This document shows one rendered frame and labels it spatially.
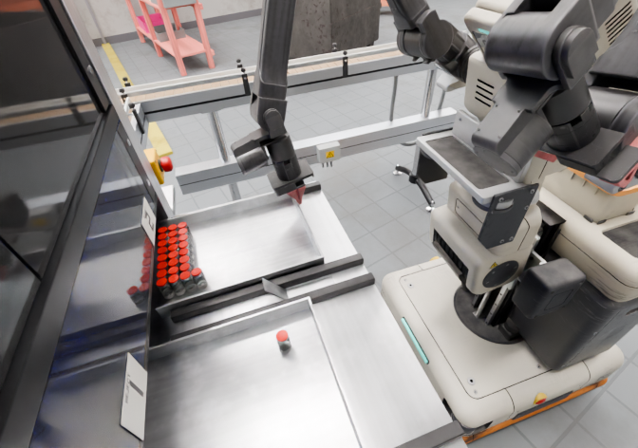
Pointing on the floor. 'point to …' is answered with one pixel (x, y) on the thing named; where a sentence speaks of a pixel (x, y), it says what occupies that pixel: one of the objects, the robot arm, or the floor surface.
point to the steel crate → (335, 14)
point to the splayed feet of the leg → (417, 184)
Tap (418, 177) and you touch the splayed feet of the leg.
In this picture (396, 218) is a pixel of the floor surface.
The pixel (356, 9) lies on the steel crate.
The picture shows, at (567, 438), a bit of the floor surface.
